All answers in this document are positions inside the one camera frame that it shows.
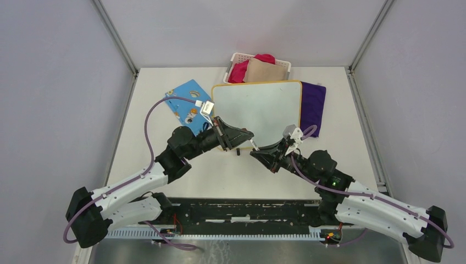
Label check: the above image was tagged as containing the white comb cable duct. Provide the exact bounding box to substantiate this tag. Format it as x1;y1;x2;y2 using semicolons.
106;227;324;241

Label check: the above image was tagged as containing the red cloth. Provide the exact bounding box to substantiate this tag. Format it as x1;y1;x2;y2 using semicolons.
227;53;276;84

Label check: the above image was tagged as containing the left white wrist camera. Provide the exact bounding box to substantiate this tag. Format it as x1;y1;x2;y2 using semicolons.
195;100;214;118

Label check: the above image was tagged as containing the purple cloth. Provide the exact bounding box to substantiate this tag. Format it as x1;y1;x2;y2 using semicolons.
299;81;326;138

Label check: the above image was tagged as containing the white plastic basket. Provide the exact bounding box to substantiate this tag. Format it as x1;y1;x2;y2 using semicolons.
223;52;291;84

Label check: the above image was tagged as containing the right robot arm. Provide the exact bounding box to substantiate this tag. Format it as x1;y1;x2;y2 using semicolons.
250;139;453;263

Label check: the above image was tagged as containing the white marker pen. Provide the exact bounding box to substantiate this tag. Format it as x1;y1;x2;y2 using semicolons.
250;139;259;151

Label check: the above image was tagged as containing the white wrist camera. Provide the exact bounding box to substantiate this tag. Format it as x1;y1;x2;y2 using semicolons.
195;100;214;118
282;124;303;156

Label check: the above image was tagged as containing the yellow framed whiteboard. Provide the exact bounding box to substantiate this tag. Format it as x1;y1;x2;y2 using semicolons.
211;80;302;147

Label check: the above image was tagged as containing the beige cloth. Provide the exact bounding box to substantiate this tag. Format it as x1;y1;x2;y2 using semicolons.
244;58;287;83

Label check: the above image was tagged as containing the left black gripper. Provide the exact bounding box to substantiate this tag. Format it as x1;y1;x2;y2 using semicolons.
184;114;253;160

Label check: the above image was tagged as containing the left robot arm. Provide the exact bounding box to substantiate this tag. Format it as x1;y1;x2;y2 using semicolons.
63;117;254;249

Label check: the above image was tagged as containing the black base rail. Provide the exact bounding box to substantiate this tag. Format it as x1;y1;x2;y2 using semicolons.
124;196;354;237

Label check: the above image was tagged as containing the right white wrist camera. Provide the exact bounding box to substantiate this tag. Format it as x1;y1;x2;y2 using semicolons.
282;124;303;156

